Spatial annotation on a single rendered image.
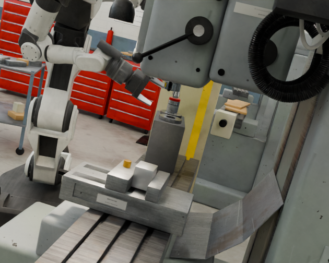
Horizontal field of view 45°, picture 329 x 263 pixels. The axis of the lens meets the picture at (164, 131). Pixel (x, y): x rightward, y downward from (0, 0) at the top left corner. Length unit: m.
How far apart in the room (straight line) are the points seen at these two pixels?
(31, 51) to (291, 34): 0.96
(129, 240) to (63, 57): 0.83
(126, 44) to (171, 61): 9.50
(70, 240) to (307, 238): 0.55
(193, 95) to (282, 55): 1.91
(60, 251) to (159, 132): 0.71
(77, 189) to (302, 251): 0.59
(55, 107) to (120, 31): 8.96
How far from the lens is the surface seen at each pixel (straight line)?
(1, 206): 1.82
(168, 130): 1.47
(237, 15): 1.02
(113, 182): 1.05
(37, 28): 1.56
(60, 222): 1.18
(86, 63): 1.51
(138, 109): 5.84
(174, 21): 1.05
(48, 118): 1.72
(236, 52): 1.02
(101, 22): 10.78
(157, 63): 1.06
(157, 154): 1.49
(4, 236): 1.33
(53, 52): 1.59
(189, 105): 2.90
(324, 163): 0.95
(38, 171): 1.95
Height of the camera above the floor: 1.42
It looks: 13 degrees down
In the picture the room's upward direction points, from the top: 14 degrees clockwise
